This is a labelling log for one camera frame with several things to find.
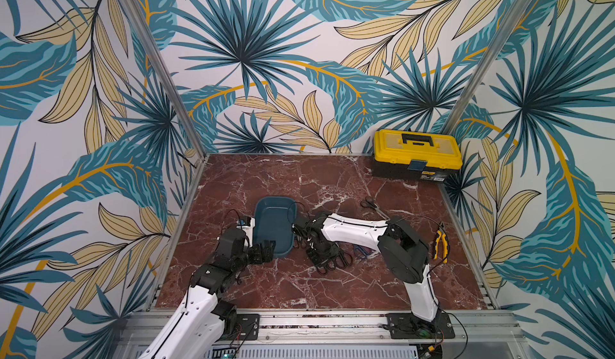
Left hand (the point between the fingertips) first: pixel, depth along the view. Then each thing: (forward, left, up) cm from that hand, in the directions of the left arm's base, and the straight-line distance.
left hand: (263, 246), depth 81 cm
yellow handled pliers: (+9, -67, -7) cm, 68 cm away
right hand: (-1, -20, -9) cm, 22 cm away
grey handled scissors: (+25, -42, -9) cm, 49 cm away
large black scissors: (-1, -27, -9) cm, 29 cm away
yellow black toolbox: (+39, -59, +6) cm, 71 cm away
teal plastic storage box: (+18, -1, -11) cm, 21 cm away
